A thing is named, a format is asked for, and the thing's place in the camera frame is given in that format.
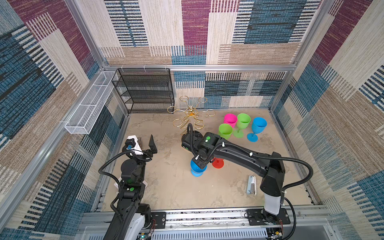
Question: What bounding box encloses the blue back wine glass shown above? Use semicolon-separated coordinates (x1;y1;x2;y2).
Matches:
190;160;207;177

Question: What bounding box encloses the blue wine glass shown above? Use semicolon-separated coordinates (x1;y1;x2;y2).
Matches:
190;160;207;177
247;117;268;143

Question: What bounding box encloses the red wine glass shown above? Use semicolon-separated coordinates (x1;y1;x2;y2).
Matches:
212;158;224;169

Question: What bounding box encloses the green back wine glass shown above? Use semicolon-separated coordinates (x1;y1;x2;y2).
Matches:
219;124;233;140

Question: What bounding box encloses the green wine glass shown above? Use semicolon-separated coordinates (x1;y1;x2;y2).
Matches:
219;124;233;140
233;113;251;138

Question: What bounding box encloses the pink wine glass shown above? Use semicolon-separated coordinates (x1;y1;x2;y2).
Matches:
224;114;238;128

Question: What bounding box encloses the green front wine glass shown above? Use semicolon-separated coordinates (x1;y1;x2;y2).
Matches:
233;113;251;138

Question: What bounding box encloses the blue front wine glass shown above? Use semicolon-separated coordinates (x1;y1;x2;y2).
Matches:
247;117;268;143

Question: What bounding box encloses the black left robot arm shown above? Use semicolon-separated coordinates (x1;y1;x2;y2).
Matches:
98;136;158;240

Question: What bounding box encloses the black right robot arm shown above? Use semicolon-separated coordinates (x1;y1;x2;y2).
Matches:
182;124;314;223

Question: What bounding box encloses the gold wine glass rack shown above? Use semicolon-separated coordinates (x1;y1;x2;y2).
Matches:
167;96;216;135

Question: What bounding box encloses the silver stapler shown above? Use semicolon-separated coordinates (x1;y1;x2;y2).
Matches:
246;176;257;196

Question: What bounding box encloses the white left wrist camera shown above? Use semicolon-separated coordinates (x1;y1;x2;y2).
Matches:
122;135;143;155

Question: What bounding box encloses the black wire shelf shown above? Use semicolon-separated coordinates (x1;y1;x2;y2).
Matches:
112;68;175;114

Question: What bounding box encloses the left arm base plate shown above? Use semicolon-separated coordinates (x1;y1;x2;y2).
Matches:
150;212;167;230

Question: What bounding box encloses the white mesh wall basket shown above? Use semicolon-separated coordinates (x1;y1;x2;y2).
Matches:
65;71;115;135

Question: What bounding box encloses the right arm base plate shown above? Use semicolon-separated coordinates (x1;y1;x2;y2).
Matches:
244;208;291;226

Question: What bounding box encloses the aluminium mounting rail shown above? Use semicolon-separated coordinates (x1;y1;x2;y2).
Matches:
75;206;342;240

